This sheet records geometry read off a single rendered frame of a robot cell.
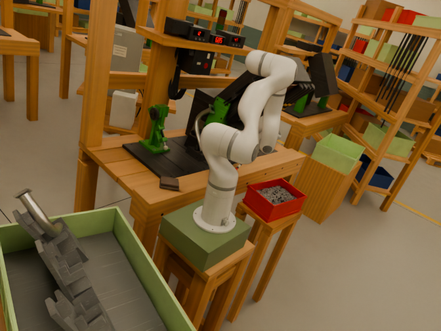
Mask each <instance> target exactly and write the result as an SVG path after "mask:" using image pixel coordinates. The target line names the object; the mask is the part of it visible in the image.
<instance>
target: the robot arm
mask: <svg viewBox="0 0 441 331"><path fill-rule="evenodd" d="M245 67H246V68H247V70H248V71H249V72H251V73H252V74H255V75H258V76H262V77H265V78H264V79H261V80H258V81H255V82H253V83H251V84H250V85H249V86H248V87H247V89H246V90H245V92H244V94H243V95H242V97H241V99H240V102H239V104H238V115H239V117H240V120H241V121H242V122H243V124H244V130H242V131H241V130H239V129H235V128H233V127H230V126H227V125H224V124H221V123H210V124H208V125H206V126H205V127H204V128H203V130H202V132H201V135H200V146H201V150H202V152H203V155H204V156H205V159H206V160H207V163H208V165H209V178H208V182H207V188H206V191H205V198H204V202H203V205H202V206H200V207H198V208H196V209H195V211H194V213H193V220H194V223H195V224H196V225H197V226H198V227H199V228H201V229H203V230H205V231H207V232H211V233H217V234H222V233H226V232H229V231H231V230H232V229H233V228H234V227H235V225H236V218H235V216H234V215H233V213H232V212H231V211H230V210H231V207H232V202H233V199H234V195H235V191H236V186H237V183H238V172H237V170H236V169H235V167H234V166H233V165H234V164H235V163H239V164H250V163H252V162H253V161H254V160H255V159H256V158H257V155H258V153H259V152H260V151H262V152H263V153H265V154H269V153H271V152H272V151H273V150H274V148H275V145H276V141H277V140H278V139H280V138H281V137H282V135H281V133H280V130H279V128H280V116H281V111H282V106H283V103H284V98H285V94H286V91H287V87H289V86H290V85H291V84H292V83H293V82H294V81H295V79H296V77H297V72H298V68H297V64H296V62H295V61H294V60H292V59H290V58H287V57H284V56H280V55H276V54H273V53H268V52H265V51H260V50H254V51H251V52H250V53H248V55H247V56H246V58H245ZM263 109H264V112H263V123H262V131H261V132H260V133H259V119H260V116H261V113H262V111H263ZM228 159H229V160H228Z"/></svg>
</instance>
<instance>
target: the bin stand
mask: <svg viewBox="0 0 441 331"><path fill-rule="evenodd" d="M235 211H236V214H235V216H236V217H237V218H239V219H241V220H242V221H243V222H244V221H245V218H246V215H247V214H248V215H250V216H251V217H252V218H253V219H255V222H254V224H253V227H252V229H251V232H250V234H249V238H248V239H247V240H248V241H250V242H251V243H252V244H253V245H255V244H256V242H257V239H258V237H259V235H260V233H261V230H262V227H263V226H264V227H266V229H265V230H264V231H263V232H262V233H261V236H260V238H259V241H258V243H257V246H256V248H255V251H254V252H253V255H252V257H251V260H250V262H249V265H248V267H247V270H246V272H245V274H244V276H243V279H242V282H241V284H240V287H239V289H238V291H237V294H236V297H235V298H234V301H233V303H232V306H231V308H230V310H229V313H228V316H227V319H228V320H229V321H230V322H231V323H233V322H234V321H235V320H236V319H237V317H238V315H239V312H240V310H241V308H242V305H243V303H244V301H245V298H246V296H247V294H248V291H249V289H250V287H251V285H252V283H253V280H254V278H255V275H256V274H257V271H258V269H259V266H260V264H261V262H262V260H263V257H264V255H265V253H266V250H267V248H268V245H269V243H270V241H271V239H272V237H273V234H276V233H277V232H279V231H281V230H282V232H281V234H280V237H279V239H278V241H277V243H276V245H275V247H274V250H273V252H272V254H271V256H270V259H269V260H268V263H267V265H266V267H265V270H264V272H263V274H262V277H261V279H260V281H259V283H258V285H257V288H256V290H255V292H254V294H253V297H252V299H253V300H254V301H255V302H258V301H260V300H261V298H262V296H263V294H264V291H265V290H266V287H267V285H268V283H269V281H270V279H271V277H272V274H273V272H274V270H275V268H276V265H277V264H278V262H279V260H280V258H281V255H282V253H283V251H284V249H285V247H286V244H287V242H288V240H289V238H290V236H291V233H292V232H293V229H294V228H295V225H296V223H297V221H298V220H299V219H300V218H301V215H302V213H303V211H299V212H298V213H294V214H293V215H289V216H287V217H284V218H281V219H278V220H275V221H273V222H270V223H266V222H265V221H263V220H262V219H261V218H260V217H259V216H258V215H257V214H256V213H255V212H253V211H252V210H251V209H250V208H248V207H247V206H246V205H245V204H244V203H243V201H241V202H238V205H237V207H236V210H235ZM216 291H217V288H215V289H214V290H213V291H212V292H211V296H210V298H209V301H212V300H213V298H214V296H215V292H216Z"/></svg>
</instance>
